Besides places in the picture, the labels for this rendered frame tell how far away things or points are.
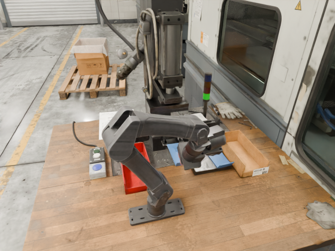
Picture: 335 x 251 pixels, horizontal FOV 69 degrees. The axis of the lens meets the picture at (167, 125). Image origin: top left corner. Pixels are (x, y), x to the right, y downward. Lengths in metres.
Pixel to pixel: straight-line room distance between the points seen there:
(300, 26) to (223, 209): 0.90
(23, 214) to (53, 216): 1.36
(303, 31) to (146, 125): 0.92
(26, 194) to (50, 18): 8.54
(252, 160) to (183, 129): 0.57
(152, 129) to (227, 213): 0.46
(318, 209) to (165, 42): 0.84
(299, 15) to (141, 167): 1.01
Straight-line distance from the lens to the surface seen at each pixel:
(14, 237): 2.25
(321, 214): 1.06
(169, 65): 1.02
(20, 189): 2.59
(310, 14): 1.30
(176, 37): 0.99
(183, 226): 0.90
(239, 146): 1.27
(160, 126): 0.66
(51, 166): 1.22
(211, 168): 1.08
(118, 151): 0.63
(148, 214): 0.91
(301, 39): 1.33
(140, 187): 0.99
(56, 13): 10.38
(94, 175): 1.08
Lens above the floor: 1.64
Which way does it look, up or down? 32 degrees down
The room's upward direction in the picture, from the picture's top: straight up
